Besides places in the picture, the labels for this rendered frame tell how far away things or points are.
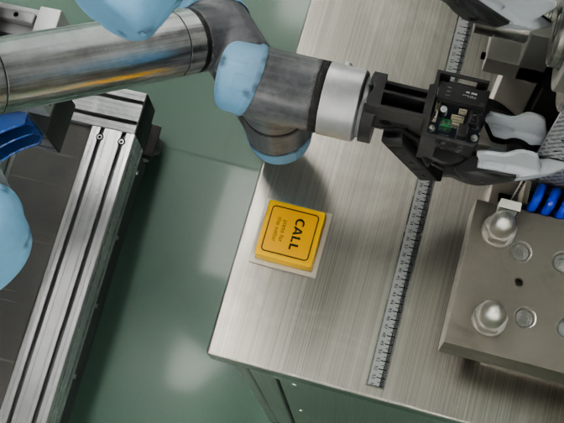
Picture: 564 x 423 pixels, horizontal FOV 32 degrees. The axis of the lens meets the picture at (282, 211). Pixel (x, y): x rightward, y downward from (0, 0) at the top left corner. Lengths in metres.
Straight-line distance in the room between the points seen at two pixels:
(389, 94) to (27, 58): 0.35
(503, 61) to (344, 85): 0.16
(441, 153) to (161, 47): 0.32
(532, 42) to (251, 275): 0.44
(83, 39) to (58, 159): 1.01
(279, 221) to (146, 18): 0.46
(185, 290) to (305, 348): 0.98
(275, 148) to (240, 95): 0.12
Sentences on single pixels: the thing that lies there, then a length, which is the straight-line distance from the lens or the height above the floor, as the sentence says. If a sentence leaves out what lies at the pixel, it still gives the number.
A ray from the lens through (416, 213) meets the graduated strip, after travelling 1.21.
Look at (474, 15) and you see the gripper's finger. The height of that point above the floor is 1.29.
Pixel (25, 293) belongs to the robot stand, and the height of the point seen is 0.21.
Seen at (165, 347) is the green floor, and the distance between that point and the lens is 2.11.
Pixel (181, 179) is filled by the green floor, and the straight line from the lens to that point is 2.20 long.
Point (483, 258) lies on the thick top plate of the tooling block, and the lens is 1.07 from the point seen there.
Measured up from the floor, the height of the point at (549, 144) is 1.13.
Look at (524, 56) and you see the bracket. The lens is 1.02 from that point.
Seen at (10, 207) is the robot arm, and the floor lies 1.25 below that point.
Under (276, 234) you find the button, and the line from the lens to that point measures 1.18.
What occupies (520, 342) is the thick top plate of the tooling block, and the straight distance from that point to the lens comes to 1.06.
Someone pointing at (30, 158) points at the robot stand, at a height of 0.21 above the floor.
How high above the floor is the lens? 2.06
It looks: 73 degrees down
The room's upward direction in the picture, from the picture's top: 9 degrees counter-clockwise
